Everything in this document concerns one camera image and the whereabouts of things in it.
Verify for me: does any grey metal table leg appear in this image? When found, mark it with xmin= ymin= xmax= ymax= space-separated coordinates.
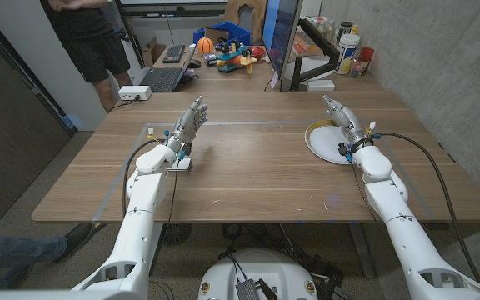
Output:
xmin=347 ymin=222 xmax=377 ymax=279

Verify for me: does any black laptop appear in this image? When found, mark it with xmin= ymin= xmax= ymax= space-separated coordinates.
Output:
xmin=139 ymin=44 xmax=198 ymax=93

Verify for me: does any brown cardboard box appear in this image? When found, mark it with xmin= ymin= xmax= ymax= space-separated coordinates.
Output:
xmin=142 ymin=36 xmax=168 ymax=67

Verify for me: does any white paper plate gold rim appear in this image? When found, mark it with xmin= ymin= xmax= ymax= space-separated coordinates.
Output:
xmin=304 ymin=119 xmax=362 ymax=166

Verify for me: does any standing person in black clothes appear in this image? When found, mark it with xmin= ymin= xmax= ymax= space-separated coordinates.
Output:
xmin=39 ymin=0 xmax=134 ymax=113

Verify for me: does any dark lidded bottle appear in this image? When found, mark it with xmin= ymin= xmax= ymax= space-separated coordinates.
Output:
xmin=337 ymin=21 xmax=354 ymax=43

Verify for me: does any white power strip box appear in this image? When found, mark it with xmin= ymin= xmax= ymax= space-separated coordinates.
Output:
xmin=117 ymin=85 xmax=153 ymax=102

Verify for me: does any white robot torso base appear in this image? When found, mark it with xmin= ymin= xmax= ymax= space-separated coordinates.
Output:
xmin=197 ymin=248 xmax=319 ymax=300

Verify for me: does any white rectangular block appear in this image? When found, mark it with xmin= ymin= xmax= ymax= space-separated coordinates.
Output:
xmin=167 ymin=156 xmax=193 ymax=173

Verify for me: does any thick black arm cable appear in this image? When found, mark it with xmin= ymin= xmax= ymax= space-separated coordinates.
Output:
xmin=372 ymin=132 xmax=480 ymax=285
xmin=122 ymin=138 xmax=163 ymax=218

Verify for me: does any red cup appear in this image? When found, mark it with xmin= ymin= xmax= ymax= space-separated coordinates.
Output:
xmin=358 ymin=47 xmax=376 ymax=74

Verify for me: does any dark wooden cabinet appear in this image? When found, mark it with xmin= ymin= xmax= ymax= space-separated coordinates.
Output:
xmin=0 ymin=7 xmax=78 ymax=229

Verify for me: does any white plastic canister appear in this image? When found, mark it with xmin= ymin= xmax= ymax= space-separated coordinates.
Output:
xmin=334 ymin=32 xmax=362 ymax=76

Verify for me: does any orange toy basketball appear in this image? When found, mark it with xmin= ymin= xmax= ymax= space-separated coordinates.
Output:
xmin=197 ymin=37 xmax=215 ymax=55

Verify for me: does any small white flat box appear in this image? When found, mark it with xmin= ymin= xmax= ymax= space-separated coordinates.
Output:
xmin=306 ymin=79 xmax=336 ymax=93

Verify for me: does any wooden cutout board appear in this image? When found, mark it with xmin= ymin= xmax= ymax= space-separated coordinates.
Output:
xmin=223 ymin=0 xmax=268 ymax=39

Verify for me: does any round black floor fan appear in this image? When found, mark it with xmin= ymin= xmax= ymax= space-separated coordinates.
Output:
xmin=161 ymin=223 xmax=193 ymax=247

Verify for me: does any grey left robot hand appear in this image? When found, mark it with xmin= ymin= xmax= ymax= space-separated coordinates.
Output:
xmin=167 ymin=95 xmax=209 ymax=153

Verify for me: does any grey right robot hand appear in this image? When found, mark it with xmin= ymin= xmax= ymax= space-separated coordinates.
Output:
xmin=322 ymin=94 xmax=375 ymax=147

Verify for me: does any whiteboard with black frame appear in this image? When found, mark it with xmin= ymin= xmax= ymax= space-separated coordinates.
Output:
xmin=117 ymin=0 xmax=229 ymax=18

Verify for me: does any blue plastic bin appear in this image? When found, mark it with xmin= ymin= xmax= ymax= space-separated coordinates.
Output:
xmin=192 ymin=20 xmax=253 ymax=47

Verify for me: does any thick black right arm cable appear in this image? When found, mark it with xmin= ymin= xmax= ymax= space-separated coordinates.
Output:
xmin=372 ymin=132 xmax=480 ymax=285

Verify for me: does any black computer monitor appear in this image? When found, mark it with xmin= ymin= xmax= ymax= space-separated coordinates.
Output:
xmin=262 ymin=0 xmax=302 ymax=81

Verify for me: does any red bowl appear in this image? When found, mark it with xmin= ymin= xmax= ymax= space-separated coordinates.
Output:
xmin=247 ymin=45 xmax=268 ymax=61

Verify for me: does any seated person's jeans leg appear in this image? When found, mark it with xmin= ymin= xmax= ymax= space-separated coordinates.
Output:
xmin=0 ymin=223 xmax=95 ymax=292

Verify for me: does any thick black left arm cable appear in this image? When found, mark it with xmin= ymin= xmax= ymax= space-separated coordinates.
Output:
xmin=122 ymin=138 xmax=163 ymax=218

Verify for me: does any colourful toy airplane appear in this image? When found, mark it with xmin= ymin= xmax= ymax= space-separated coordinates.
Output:
xmin=215 ymin=41 xmax=259 ymax=75

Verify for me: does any black keyboard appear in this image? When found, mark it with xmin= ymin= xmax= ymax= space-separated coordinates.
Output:
xmin=162 ymin=43 xmax=187 ymax=64

